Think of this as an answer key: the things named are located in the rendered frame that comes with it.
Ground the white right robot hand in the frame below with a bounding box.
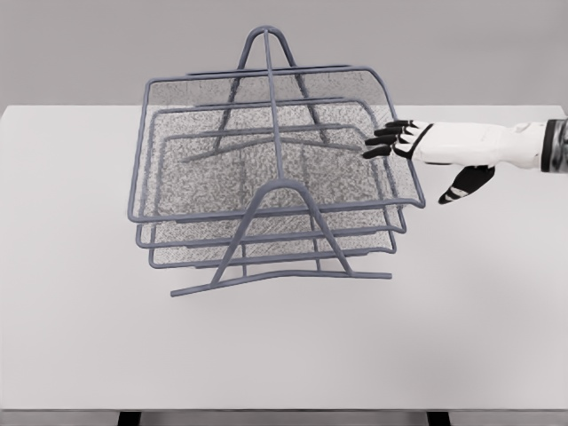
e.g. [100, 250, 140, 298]
[361, 118, 501, 206]

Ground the grey mesh file tray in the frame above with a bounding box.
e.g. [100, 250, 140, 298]
[134, 96, 408, 250]
[147, 123, 397, 272]
[125, 66, 428, 225]

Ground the grey wire tray rack frame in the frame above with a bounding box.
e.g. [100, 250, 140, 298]
[170, 25, 394, 299]

